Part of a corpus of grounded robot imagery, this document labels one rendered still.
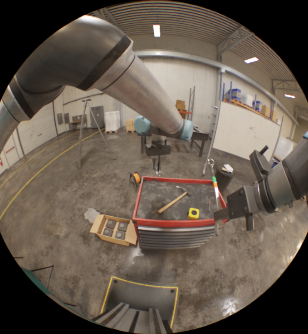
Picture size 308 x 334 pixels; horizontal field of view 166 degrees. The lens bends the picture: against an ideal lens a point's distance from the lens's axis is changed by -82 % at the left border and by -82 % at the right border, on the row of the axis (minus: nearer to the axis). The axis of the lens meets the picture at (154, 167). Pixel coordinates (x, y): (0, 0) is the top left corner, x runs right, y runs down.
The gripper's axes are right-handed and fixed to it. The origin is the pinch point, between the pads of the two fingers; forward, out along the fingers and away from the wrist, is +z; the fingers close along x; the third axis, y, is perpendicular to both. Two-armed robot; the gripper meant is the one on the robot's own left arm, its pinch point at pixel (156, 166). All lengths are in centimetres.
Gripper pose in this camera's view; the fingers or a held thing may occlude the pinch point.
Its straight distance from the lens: 62.4
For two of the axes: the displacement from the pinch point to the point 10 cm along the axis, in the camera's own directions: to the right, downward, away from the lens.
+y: -3.1, -5.2, 7.9
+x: -9.5, 1.3, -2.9
